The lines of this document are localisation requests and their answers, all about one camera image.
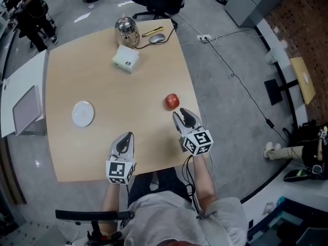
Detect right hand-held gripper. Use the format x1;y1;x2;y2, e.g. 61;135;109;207
172;108;214;157

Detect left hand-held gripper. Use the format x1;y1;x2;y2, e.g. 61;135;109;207
106;131;137;186

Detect red apple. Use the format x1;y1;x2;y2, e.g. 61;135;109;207
165;93;180;110

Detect white round plate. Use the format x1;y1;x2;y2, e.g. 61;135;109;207
72;100;95;127

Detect person's left forearm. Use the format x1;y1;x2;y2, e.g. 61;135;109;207
101;183;121;212

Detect person's right forearm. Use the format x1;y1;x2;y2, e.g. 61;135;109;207
192;154;218;215

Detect person's black trousers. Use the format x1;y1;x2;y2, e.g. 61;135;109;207
127;167;193;207

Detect black chest bar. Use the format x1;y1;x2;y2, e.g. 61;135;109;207
55;210;134;224

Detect white tissue box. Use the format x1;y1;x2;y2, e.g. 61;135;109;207
111;45;140;74

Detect person's grey shirt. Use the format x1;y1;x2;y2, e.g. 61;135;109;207
122;190;249;246

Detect grey computer mouse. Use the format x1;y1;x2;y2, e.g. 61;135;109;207
149;33;166;45

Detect black stand base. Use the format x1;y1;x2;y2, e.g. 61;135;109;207
263;78;283;105

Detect yellow utility knife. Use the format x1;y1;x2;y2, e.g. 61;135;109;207
142;27;164;37

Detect grey tray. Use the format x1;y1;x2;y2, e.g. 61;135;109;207
12;85;43;136

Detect steel kettle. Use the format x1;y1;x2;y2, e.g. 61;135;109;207
114;14;140;48

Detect white waste bin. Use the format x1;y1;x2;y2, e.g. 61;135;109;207
264;48;280;64

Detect grey metal case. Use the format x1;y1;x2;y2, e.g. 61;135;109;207
0;220;70;246

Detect wooden board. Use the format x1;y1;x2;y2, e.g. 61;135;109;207
290;56;316;105

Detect white desk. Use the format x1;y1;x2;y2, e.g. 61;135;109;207
0;49;49;138

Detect grey metal cabinet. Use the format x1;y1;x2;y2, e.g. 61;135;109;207
224;0;294;28

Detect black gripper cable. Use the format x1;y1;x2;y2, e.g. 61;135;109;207
182;155;203;215

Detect black floor cable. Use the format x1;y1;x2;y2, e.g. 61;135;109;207
204;38;293;143

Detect black clamp mount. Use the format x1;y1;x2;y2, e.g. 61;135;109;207
87;220;122;246

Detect black mouse cable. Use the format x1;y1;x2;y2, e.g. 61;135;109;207
134;26;179;50

